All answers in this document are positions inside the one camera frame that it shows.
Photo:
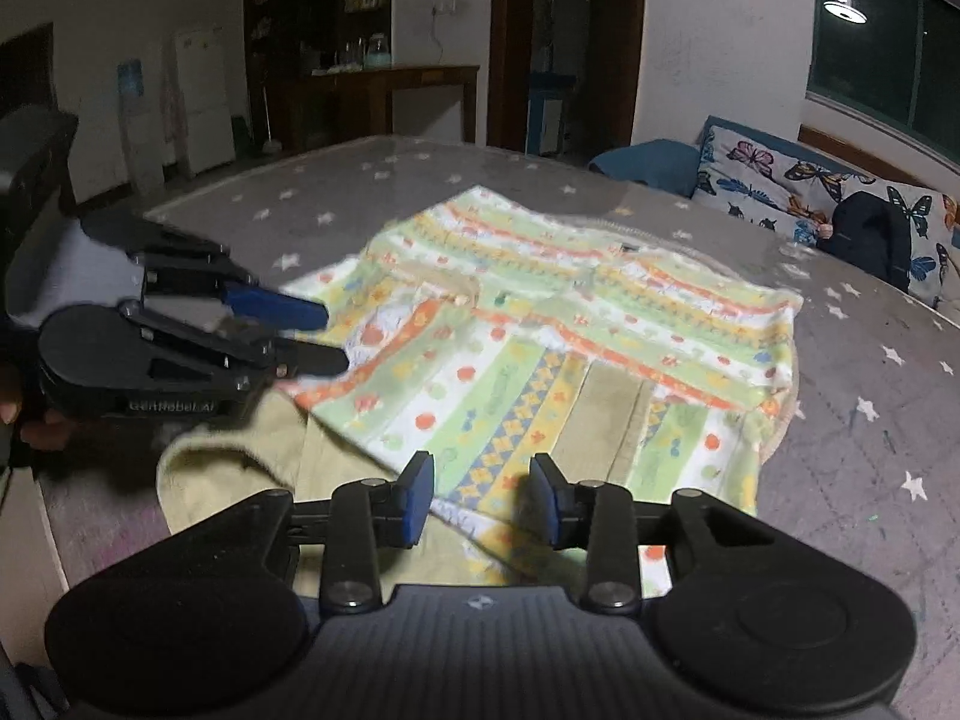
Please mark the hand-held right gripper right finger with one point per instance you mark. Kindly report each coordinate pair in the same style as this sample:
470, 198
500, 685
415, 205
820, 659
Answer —
543, 501

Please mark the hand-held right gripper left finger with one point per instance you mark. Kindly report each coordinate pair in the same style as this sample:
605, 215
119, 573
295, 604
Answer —
417, 501

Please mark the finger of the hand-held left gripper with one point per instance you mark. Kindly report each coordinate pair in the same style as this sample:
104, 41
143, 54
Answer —
281, 309
319, 360

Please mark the colourful striped baby garment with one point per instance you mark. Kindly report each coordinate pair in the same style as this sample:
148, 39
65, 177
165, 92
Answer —
525, 330

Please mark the person's left hand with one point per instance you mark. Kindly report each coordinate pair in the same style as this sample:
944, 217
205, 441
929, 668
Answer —
43, 431

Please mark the broom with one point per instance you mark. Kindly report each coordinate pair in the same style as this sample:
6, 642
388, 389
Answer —
268, 136

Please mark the water dispenser with blue bottle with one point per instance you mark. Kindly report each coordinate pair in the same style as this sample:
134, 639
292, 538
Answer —
139, 135

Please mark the white refrigerator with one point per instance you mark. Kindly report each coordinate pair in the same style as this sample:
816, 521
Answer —
202, 97

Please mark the dark wooden desk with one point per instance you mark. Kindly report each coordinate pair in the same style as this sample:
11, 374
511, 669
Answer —
390, 86

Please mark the glass jar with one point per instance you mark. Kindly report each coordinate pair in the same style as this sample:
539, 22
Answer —
378, 52

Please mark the dark wooden shelf cabinet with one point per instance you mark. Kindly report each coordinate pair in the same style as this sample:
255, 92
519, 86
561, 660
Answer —
277, 30

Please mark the blue cabinet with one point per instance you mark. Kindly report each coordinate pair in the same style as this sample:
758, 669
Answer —
547, 112

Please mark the blue pillow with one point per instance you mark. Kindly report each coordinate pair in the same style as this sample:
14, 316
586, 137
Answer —
649, 163

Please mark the butterfly print pillow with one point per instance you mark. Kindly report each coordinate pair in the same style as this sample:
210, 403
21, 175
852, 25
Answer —
757, 180
930, 240

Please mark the black backpack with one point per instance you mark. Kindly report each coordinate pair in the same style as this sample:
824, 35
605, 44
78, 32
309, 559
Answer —
862, 240

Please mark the window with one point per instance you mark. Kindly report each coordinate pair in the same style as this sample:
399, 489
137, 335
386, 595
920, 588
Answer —
870, 60

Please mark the dark wooden door frame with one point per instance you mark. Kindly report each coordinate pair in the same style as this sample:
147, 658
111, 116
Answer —
501, 45

